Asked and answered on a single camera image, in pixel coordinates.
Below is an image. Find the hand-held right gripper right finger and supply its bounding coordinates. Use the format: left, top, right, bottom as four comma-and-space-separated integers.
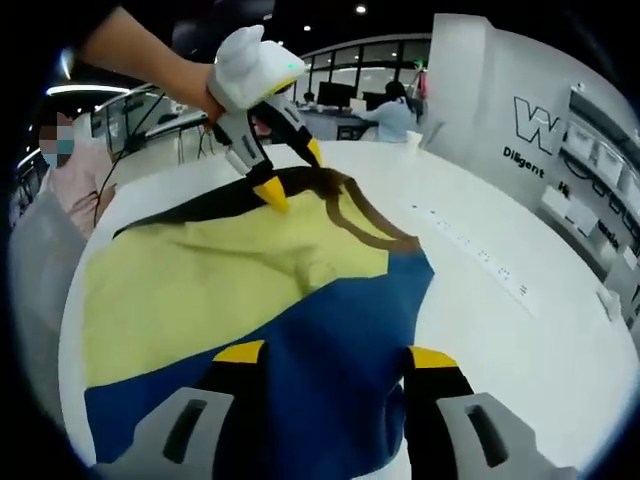
402, 344, 581, 480

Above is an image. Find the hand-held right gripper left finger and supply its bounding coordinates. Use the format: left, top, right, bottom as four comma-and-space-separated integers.
94, 339, 269, 480

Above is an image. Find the yellow blue black garment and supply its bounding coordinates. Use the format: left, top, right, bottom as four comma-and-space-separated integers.
82, 167, 436, 466

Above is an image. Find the person's left hand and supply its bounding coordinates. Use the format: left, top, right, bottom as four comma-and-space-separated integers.
192, 63, 227, 125

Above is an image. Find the white office counter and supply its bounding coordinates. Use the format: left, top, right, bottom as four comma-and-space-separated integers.
299, 107, 381, 142

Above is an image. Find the pink hanging item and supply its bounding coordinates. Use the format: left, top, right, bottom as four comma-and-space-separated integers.
413, 63, 432, 101

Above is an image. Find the grey mesh chair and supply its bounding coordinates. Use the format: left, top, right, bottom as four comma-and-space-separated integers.
9, 194, 94, 436

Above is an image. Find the grey metal shelving rack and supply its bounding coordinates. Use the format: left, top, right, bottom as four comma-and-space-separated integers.
559, 84, 640, 321

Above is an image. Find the group of white storage bins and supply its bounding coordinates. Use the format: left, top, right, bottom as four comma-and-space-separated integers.
542, 119, 640, 281

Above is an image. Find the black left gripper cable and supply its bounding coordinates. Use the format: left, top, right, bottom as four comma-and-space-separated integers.
92, 112, 211, 231

